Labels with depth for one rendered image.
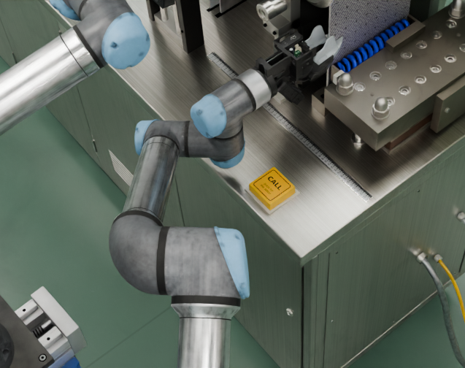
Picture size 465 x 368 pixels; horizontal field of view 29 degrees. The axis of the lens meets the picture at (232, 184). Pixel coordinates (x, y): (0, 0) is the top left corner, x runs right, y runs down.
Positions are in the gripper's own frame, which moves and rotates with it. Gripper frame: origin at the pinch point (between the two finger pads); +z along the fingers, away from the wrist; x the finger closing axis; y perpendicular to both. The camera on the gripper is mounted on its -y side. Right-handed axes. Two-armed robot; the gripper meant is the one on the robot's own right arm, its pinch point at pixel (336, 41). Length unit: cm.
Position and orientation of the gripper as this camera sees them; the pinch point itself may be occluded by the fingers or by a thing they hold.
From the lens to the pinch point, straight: 192.9
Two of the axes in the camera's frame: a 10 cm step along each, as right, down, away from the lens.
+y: -0.6, -5.7, -8.2
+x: -6.2, -6.2, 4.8
